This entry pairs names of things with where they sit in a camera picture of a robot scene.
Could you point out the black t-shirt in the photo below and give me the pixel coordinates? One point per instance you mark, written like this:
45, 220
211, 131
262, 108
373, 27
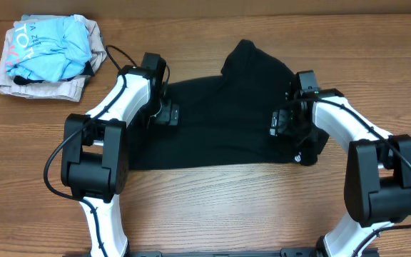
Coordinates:
225, 119

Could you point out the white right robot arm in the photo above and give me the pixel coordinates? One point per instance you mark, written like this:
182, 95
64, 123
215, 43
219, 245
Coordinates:
377, 190

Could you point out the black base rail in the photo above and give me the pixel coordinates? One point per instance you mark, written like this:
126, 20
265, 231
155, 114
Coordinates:
219, 253

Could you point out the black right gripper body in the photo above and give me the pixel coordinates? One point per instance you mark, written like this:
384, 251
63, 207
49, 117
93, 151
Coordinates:
301, 128

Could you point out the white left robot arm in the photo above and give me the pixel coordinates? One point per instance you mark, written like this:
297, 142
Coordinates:
94, 162

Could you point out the light blue printed t-shirt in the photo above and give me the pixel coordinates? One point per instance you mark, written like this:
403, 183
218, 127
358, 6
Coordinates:
48, 50

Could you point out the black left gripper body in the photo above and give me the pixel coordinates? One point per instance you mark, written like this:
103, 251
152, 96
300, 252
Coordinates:
171, 115

